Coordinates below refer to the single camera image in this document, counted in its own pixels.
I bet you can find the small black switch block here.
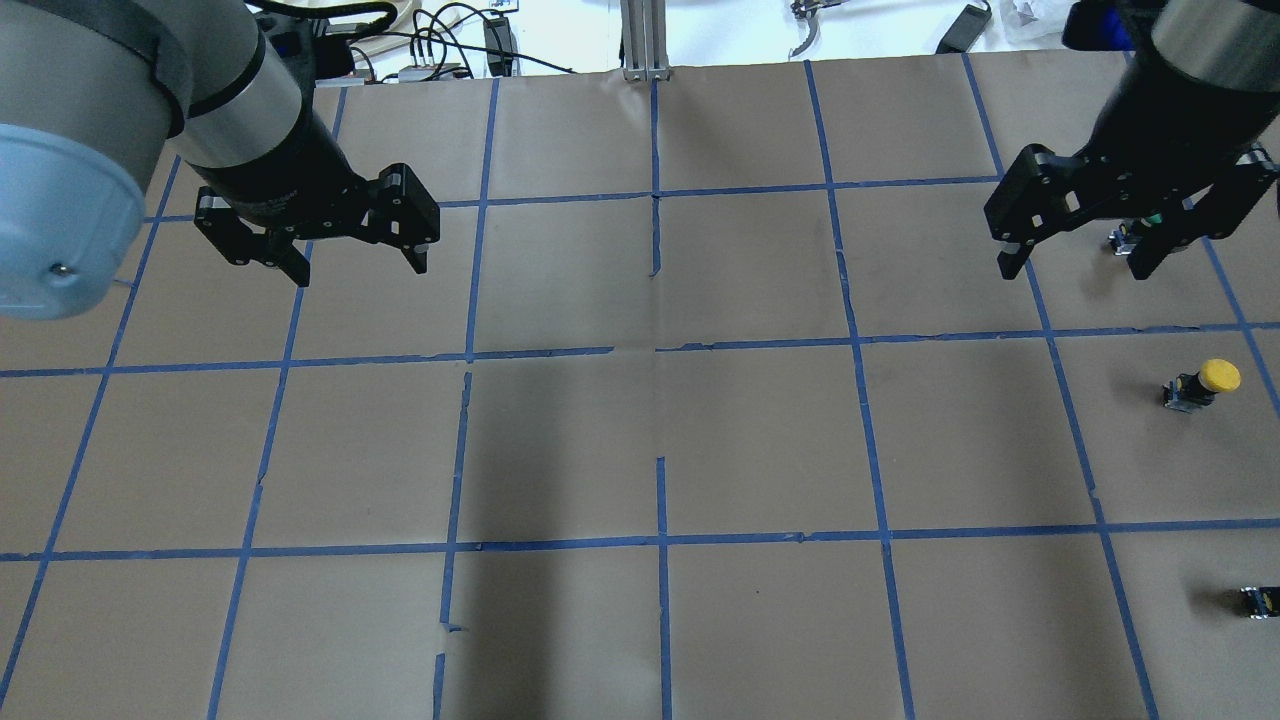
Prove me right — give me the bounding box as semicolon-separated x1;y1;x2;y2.
1239;585;1280;619

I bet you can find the aluminium frame post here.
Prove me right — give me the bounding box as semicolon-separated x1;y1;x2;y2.
618;0;671;83

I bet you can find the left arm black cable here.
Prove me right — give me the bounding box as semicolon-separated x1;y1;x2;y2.
244;0;401;41

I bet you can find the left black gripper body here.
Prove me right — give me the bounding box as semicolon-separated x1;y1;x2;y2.
195;126;380;243

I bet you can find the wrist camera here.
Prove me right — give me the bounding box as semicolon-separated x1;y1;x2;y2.
1061;1;1146;53
253;12;355;90

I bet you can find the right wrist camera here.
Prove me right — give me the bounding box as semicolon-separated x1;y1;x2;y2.
1061;1;1146;53

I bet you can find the yellow push button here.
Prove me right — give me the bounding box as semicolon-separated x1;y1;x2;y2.
1164;357;1242;413

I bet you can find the black power adapter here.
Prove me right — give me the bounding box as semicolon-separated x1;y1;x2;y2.
934;1;993;55

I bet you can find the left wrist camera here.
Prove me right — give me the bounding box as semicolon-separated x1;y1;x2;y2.
253;12;355;90

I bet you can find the green push button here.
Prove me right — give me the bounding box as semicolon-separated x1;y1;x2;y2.
1108;213;1164;258

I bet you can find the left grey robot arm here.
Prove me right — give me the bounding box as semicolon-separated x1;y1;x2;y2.
1;1;442;322

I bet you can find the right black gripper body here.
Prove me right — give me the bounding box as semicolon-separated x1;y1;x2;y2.
1075;79;1266;217

